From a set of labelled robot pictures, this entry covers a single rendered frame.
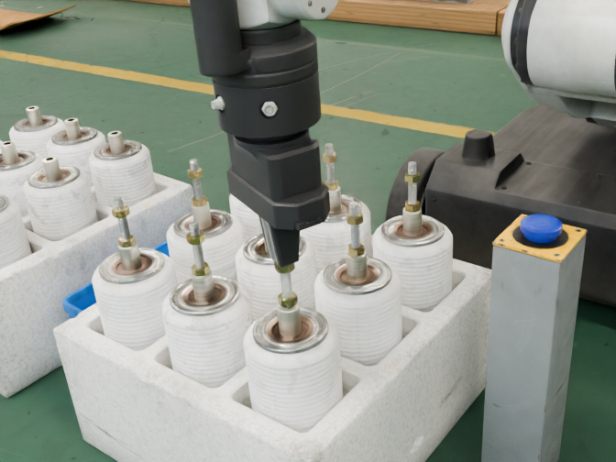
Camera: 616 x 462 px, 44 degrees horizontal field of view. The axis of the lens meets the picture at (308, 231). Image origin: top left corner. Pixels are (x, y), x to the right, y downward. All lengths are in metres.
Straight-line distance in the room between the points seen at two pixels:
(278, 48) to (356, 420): 0.37
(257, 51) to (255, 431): 0.36
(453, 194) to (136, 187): 0.49
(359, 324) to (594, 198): 0.47
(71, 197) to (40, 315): 0.18
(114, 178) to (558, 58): 0.67
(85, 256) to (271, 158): 0.59
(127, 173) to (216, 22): 0.67
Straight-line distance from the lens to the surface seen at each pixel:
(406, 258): 0.89
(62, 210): 1.17
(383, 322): 0.83
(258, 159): 0.64
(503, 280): 0.79
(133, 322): 0.90
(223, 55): 0.58
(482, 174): 1.18
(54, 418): 1.12
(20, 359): 1.17
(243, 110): 0.61
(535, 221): 0.79
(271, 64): 0.60
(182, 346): 0.82
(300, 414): 0.77
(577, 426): 1.05
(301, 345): 0.74
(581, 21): 0.96
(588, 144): 1.40
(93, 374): 0.94
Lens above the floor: 0.70
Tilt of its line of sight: 29 degrees down
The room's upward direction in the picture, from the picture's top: 4 degrees counter-clockwise
